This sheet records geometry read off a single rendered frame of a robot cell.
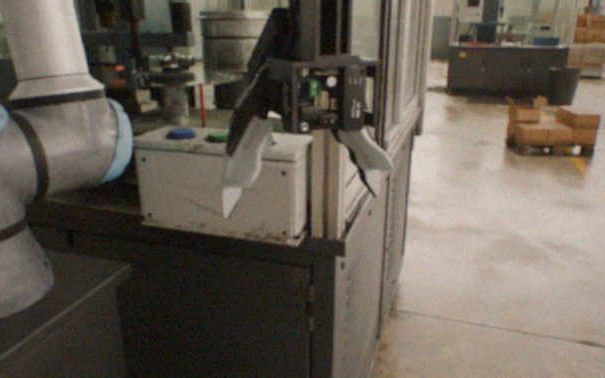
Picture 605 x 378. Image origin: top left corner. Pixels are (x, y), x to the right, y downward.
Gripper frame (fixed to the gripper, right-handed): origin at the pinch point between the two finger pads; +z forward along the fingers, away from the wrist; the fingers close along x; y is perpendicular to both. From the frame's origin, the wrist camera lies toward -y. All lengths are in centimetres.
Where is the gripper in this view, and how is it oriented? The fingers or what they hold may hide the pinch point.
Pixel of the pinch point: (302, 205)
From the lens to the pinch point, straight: 45.9
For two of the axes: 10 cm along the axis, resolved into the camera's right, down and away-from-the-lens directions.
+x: 9.3, -1.2, 3.4
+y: 3.6, 3.1, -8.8
